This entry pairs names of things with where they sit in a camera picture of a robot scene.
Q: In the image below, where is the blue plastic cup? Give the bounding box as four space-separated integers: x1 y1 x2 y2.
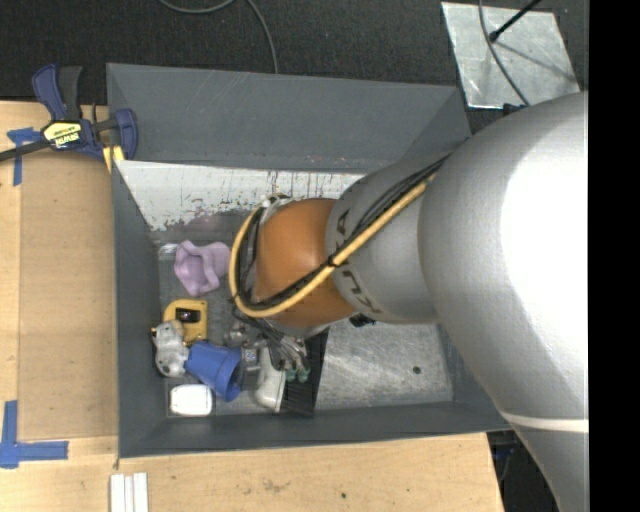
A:
183 340 246 403

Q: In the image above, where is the black ribbed flat block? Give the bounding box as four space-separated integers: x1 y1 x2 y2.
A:
278 329 330 418

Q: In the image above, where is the yellow and black box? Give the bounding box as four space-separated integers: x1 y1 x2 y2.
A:
162 298 209 344

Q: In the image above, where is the white small box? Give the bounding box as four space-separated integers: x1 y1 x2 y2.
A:
169 383 214 418

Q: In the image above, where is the grey and white toy animal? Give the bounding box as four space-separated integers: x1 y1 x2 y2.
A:
150 319 192 378

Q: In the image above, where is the purple cloth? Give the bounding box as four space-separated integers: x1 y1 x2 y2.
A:
173 239 233 298

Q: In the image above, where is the pale wood flat board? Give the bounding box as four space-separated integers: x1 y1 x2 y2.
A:
17 155 120 442

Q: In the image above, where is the grey metal bin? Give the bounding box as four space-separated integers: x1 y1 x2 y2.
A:
105 62 512 459

